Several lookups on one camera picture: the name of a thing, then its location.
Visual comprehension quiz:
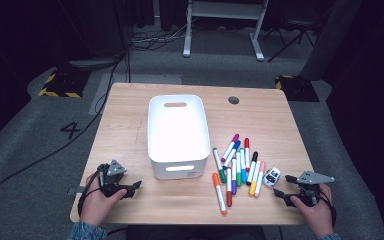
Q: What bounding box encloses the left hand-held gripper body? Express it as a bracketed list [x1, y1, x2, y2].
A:
[97, 159, 130, 199]

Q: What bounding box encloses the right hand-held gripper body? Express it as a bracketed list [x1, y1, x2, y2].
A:
[292, 170, 336, 208]

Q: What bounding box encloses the yellow cap marker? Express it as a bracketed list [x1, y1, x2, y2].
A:
[248, 160, 262, 197]

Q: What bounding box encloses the pink cap marker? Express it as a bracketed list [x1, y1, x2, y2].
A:
[254, 160, 267, 198]

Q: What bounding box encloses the light blue cap marker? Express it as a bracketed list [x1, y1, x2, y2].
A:
[239, 147, 248, 184]

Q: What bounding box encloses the light green cap marker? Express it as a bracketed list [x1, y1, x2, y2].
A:
[235, 151, 243, 188]

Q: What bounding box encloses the purple cap marker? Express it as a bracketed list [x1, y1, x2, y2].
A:
[231, 157, 238, 196]

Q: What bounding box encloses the dark red cap marker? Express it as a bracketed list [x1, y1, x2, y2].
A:
[225, 166, 233, 208]

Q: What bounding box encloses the orange cap marker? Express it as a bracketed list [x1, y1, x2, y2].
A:
[212, 172, 228, 216]

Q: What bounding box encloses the dark green cap marker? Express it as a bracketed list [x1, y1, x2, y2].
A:
[212, 147, 228, 185]

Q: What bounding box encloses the dark blue cap marker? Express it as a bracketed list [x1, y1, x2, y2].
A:
[223, 140, 242, 168]

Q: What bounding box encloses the white plastic basket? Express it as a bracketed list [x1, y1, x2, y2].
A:
[147, 94, 212, 181]

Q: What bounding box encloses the magenta cap marker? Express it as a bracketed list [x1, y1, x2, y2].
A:
[220, 133, 240, 164]

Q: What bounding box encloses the person's right hand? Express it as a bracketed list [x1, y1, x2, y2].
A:
[289, 183, 336, 238]

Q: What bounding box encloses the person's left hand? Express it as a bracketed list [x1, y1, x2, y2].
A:
[79, 176, 128, 228]

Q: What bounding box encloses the white toy car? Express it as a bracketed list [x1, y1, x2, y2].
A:
[262, 166, 282, 189]

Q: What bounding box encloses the grey tape strip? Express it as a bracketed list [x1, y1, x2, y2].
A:
[67, 186, 86, 197]

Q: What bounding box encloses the person's lap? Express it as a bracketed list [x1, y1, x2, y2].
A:
[126, 224, 268, 240]

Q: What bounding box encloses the black yellow striped base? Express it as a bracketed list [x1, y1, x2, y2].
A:
[38, 68, 91, 99]
[274, 74, 320, 103]

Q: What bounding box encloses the grey stand foot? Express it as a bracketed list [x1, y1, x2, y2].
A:
[68, 56, 126, 71]

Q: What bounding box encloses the dark grey column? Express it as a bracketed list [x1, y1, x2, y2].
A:
[299, 0, 363, 81]

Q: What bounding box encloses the black tripod stand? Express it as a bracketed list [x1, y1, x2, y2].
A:
[263, 13, 318, 63]

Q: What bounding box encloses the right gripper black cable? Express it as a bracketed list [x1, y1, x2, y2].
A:
[318, 191, 338, 228]

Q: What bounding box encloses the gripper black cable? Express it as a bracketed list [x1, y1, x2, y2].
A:
[318, 191, 338, 228]
[77, 171, 103, 216]

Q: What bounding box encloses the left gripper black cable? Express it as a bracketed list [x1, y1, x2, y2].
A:
[77, 171, 103, 216]

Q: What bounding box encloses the long black floor cable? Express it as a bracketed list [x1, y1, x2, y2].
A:
[0, 49, 129, 204]

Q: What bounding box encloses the floor cable bundle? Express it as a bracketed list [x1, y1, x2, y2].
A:
[128, 16, 198, 53]

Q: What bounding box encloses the white desk frame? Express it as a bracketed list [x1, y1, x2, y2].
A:
[182, 0, 270, 63]

